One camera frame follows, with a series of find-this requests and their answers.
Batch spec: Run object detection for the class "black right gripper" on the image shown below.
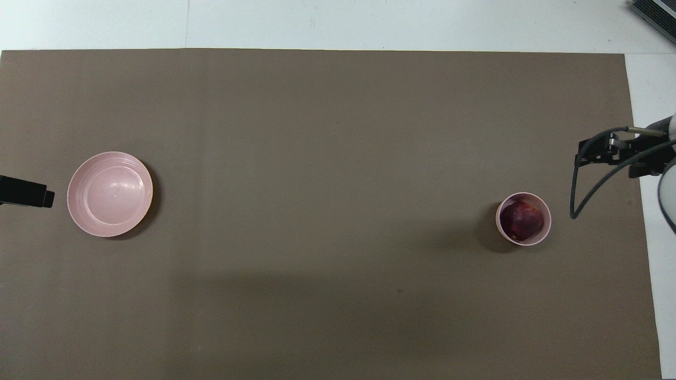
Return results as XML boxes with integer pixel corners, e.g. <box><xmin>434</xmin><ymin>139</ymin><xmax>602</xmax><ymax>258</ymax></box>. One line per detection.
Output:
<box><xmin>576</xmin><ymin>119</ymin><xmax>676</xmax><ymax>177</ymax></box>

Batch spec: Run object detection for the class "dark red apple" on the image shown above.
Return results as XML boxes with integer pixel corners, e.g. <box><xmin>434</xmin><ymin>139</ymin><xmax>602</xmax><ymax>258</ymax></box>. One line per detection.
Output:
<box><xmin>500</xmin><ymin>199</ymin><xmax>544</xmax><ymax>242</ymax></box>

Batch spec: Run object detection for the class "pink plate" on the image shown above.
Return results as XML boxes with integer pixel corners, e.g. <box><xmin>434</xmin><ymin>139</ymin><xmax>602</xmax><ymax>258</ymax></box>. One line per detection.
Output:
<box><xmin>67</xmin><ymin>151</ymin><xmax>154</xmax><ymax>238</ymax></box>

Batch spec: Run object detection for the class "pink bowl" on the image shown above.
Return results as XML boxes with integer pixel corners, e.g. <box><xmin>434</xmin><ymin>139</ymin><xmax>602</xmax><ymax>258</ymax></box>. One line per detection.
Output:
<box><xmin>495</xmin><ymin>192</ymin><xmax>552</xmax><ymax>247</ymax></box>

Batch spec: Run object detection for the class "black ribbed panel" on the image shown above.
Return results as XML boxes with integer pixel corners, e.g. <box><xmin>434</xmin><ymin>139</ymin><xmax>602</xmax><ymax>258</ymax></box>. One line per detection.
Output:
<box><xmin>628</xmin><ymin>0</ymin><xmax>676</xmax><ymax>45</ymax></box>

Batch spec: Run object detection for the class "brown paper mat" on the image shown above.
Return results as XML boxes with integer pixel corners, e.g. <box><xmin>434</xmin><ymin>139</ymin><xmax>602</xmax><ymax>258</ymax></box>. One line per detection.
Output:
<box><xmin>0</xmin><ymin>49</ymin><xmax>663</xmax><ymax>380</ymax></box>

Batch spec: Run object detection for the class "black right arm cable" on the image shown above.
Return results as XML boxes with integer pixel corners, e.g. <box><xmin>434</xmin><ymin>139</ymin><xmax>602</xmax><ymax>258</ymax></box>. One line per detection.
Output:
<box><xmin>569</xmin><ymin>126</ymin><xmax>676</xmax><ymax>220</ymax></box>

